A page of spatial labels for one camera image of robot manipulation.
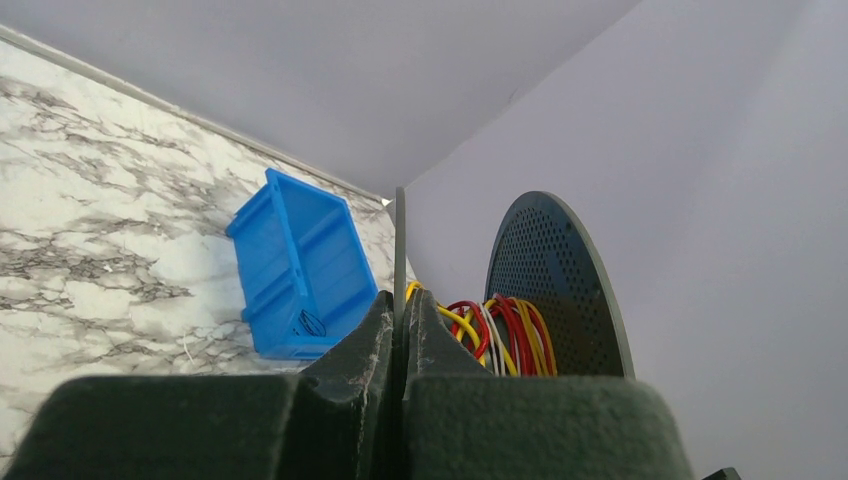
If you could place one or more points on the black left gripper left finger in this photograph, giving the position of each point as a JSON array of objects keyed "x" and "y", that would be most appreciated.
[{"x": 329, "y": 421}]

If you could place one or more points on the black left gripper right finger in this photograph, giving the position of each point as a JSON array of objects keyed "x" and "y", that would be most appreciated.
[{"x": 461, "y": 422}]

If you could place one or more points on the black cable spool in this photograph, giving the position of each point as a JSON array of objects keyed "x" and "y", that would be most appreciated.
[{"x": 548, "y": 309}]

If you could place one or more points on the blue plastic bin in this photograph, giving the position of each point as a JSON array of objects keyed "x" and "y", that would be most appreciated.
[{"x": 304, "y": 273}]

